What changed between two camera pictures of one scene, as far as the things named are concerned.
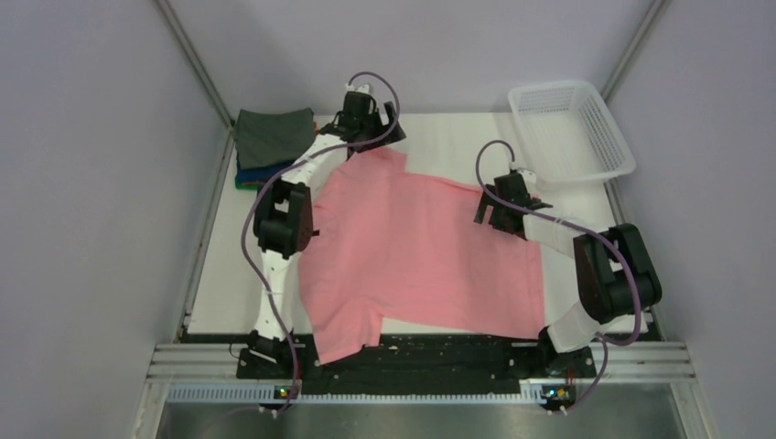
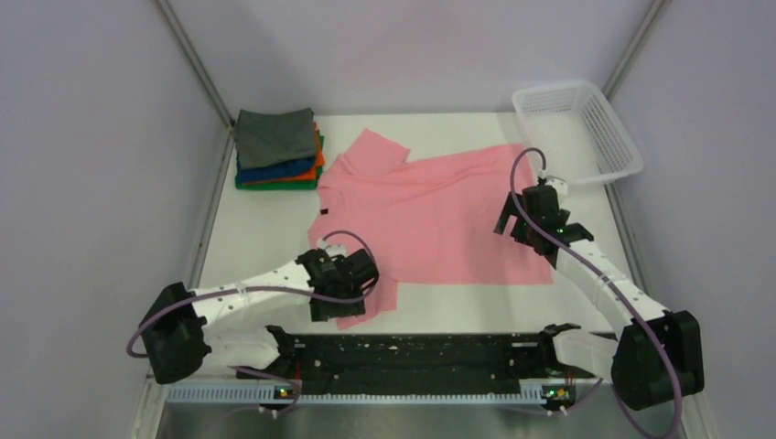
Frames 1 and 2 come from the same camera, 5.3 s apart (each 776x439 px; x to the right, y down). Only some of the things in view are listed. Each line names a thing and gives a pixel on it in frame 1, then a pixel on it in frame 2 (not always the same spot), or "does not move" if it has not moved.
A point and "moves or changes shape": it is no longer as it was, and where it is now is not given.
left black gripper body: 371,126 to 320,308
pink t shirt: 394,251 moves or changes shape
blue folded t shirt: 259,175 does not move
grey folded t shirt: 265,140 does not move
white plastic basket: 567,133 does not move
